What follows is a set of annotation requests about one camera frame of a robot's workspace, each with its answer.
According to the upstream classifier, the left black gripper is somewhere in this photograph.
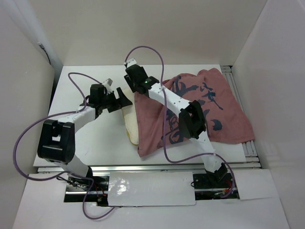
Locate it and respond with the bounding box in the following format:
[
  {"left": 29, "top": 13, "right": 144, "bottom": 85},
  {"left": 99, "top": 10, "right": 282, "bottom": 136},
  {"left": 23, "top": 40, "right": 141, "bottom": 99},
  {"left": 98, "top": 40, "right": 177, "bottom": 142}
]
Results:
[{"left": 100, "top": 87, "right": 132, "bottom": 113}]

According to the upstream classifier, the cream yellow pillow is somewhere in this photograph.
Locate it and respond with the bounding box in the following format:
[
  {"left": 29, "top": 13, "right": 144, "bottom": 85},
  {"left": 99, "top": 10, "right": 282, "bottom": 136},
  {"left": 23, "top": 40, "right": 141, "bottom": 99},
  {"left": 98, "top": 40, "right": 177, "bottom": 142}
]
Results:
[{"left": 122, "top": 87, "right": 139, "bottom": 146}]

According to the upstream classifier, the pink red printed pillowcase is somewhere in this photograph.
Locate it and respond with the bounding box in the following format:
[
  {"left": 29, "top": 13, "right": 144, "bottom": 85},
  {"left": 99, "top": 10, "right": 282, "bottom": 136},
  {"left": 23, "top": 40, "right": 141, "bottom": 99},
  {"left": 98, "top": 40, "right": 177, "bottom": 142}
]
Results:
[{"left": 134, "top": 68, "right": 255, "bottom": 157}]

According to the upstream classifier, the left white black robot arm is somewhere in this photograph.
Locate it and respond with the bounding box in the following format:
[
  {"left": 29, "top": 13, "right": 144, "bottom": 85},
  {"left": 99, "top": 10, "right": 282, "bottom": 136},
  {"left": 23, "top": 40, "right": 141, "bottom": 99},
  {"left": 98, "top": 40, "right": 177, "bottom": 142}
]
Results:
[{"left": 37, "top": 83, "right": 132, "bottom": 190}]

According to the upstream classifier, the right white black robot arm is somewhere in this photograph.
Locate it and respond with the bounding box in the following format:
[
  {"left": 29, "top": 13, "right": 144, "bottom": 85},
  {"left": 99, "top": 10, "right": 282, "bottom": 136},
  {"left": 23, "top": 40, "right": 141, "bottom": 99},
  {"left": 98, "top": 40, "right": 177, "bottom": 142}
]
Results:
[{"left": 124, "top": 59, "right": 228, "bottom": 187}]

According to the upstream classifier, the white cover plate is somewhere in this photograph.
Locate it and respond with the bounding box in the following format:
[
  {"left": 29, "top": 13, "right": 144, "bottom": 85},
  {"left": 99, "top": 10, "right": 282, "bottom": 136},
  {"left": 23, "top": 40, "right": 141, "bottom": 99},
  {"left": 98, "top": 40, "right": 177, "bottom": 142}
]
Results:
[{"left": 107, "top": 172, "right": 196, "bottom": 207}]

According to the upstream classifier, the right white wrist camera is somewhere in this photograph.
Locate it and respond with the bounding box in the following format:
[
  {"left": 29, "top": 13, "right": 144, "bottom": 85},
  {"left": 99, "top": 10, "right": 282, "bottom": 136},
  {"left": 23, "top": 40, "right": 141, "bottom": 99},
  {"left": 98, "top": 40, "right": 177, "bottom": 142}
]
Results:
[{"left": 124, "top": 58, "right": 137, "bottom": 68}]

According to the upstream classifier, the small wall cable plug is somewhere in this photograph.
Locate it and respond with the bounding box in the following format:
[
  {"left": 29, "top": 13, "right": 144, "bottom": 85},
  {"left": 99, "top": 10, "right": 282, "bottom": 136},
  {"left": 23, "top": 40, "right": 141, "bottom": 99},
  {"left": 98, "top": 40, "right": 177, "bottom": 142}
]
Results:
[{"left": 37, "top": 42, "right": 51, "bottom": 65}]

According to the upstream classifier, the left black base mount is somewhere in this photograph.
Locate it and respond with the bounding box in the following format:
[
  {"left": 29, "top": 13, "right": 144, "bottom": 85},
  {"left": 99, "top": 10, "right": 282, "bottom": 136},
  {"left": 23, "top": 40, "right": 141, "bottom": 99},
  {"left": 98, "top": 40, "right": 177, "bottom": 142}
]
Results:
[{"left": 56, "top": 175, "right": 110, "bottom": 207}]

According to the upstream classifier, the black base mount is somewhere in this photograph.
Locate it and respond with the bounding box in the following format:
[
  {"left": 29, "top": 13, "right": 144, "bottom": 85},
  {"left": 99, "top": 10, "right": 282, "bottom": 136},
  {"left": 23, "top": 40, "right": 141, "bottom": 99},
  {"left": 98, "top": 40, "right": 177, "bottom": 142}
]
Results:
[
  {"left": 190, "top": 173, "right": 233, "bottom": 201},
  {"left": 56, "top": 175, "right": 110, "bottom": 207}
]

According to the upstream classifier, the aluminium rail front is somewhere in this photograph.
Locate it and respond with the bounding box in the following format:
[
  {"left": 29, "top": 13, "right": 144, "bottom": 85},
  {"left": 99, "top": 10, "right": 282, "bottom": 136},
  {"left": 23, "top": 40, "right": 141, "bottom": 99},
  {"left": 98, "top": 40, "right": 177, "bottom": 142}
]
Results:
[{"left": 37, "top": 163, "right": 210, "bottom": 174}]

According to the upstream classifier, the aluminium rail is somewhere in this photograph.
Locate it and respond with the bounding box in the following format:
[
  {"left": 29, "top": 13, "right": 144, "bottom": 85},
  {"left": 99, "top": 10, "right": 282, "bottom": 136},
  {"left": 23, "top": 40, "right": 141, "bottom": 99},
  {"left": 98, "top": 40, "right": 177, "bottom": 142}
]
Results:
[
  {"left": 221, "top": 66, "right": 261, "bottom": 168},
  {"left": 37, "top": 163, "right": 210, "bottom": 174}
]

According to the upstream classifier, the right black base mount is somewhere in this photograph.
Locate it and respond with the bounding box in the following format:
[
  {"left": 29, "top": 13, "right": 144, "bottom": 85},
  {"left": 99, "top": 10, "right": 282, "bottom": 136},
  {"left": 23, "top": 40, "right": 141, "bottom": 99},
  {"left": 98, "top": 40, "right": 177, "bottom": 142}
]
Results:
[{"left": 190, "top": 173, "right": 233, "bottom": 201}]

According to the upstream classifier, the aluminium rail right side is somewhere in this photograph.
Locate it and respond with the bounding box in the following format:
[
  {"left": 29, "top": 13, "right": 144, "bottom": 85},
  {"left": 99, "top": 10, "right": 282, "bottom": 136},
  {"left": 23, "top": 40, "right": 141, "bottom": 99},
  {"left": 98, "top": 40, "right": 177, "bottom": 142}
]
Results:
[{"left": 221, "top": 66, "right": 261, "bottom": 168}]

